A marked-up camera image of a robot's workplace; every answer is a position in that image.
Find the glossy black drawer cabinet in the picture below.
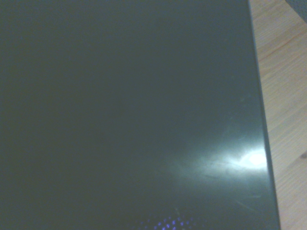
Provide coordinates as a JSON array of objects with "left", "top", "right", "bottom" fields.
[{"left": 0, "top": 0, "right": 282, "bottom": 230}]

